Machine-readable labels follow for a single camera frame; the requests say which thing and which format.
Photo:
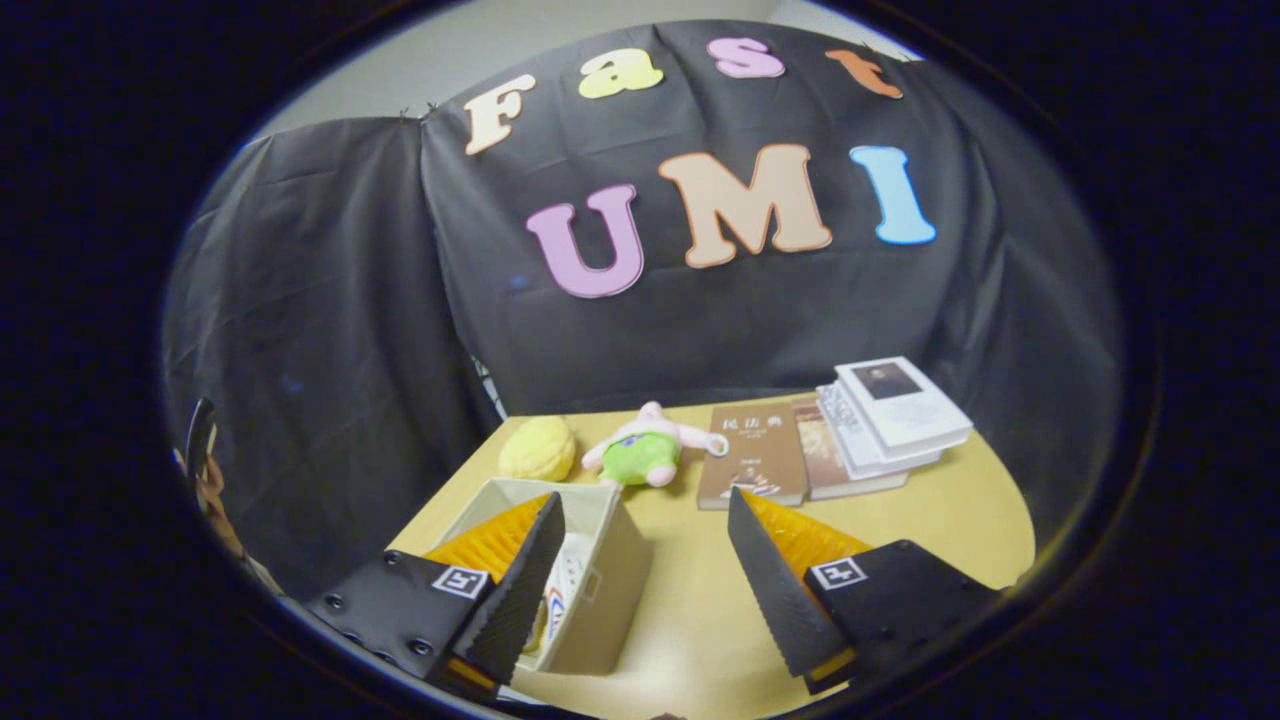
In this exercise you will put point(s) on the yellow plush toy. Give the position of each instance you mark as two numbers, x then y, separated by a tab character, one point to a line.
537	448

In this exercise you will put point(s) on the brown book with figures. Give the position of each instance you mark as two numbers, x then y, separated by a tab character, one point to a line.
755	458

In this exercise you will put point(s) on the white book with portrait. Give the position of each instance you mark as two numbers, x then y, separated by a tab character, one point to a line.
905	405

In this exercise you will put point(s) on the beige fabric storage box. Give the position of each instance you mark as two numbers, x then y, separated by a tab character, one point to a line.
600	590

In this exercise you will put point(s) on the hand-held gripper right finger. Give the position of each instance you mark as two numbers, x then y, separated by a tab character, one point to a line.
775	600

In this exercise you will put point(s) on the black backdrop cloth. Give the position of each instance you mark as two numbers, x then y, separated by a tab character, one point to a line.
350	300

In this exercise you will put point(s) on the pink and green plush toy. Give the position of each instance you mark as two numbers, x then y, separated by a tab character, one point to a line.
645	455

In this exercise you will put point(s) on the white striped shoe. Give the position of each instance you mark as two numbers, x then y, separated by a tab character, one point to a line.
560	590

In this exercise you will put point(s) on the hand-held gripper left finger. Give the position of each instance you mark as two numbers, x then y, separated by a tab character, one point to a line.
525	585

